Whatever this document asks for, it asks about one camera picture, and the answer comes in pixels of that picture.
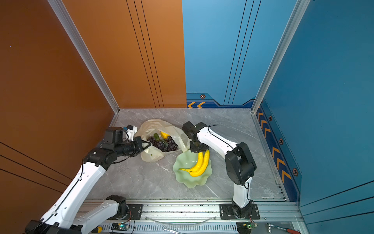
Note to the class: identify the right green circuit board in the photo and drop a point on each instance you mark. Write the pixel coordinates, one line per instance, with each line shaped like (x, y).
(249, 226)

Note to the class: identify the light green fruit plate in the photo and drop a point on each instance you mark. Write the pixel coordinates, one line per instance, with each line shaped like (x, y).
(188, 160)

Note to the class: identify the left green circuit board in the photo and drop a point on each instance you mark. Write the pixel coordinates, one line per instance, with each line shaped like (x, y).
(122, 226)

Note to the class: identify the small orange mango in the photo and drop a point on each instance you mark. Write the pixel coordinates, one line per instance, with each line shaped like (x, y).
(156, 137)

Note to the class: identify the yellow banana bunch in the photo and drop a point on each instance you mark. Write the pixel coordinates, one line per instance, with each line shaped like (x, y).
(200, 167)

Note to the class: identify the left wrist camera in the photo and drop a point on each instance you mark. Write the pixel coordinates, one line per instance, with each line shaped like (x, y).
(128, 132)

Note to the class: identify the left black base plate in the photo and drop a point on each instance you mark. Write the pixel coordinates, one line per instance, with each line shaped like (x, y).
(133, 211)

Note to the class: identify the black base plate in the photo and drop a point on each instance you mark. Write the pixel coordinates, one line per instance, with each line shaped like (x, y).
(226, 211)
(133, 211)

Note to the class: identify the large purple grape bunch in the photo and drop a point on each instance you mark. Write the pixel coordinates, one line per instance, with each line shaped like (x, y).
(168, 144)

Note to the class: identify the aluminium front rail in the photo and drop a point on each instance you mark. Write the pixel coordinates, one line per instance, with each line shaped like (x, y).
(169, 212)

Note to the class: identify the red handled tool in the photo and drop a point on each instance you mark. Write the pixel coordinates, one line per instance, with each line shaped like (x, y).
(270, 227)

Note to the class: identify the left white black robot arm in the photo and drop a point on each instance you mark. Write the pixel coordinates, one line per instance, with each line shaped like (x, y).
(61, 217)

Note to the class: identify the silver wrench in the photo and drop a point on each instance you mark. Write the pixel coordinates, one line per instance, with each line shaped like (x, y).
(164, 228)

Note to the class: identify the small purple grape bunch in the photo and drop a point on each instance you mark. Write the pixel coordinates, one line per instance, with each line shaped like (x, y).
(156, 142)

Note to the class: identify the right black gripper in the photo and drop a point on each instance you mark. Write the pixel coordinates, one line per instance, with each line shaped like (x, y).
(192, 149)

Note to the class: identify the yellow black screwdriver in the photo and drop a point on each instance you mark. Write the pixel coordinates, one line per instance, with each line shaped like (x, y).
(96, 230)

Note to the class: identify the green circuit board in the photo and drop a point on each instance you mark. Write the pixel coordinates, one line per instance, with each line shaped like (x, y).
(249, 226)
(122, 226)

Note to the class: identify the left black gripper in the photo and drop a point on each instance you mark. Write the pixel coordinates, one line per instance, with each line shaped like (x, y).
(138, 142)

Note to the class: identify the yellow ribbed fruit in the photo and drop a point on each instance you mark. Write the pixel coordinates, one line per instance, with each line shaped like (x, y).
(164, 135)

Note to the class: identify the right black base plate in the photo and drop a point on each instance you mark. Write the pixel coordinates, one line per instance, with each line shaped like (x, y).
(226, 211)

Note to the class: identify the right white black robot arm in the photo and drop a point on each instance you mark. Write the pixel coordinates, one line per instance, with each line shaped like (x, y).
(240, 165)

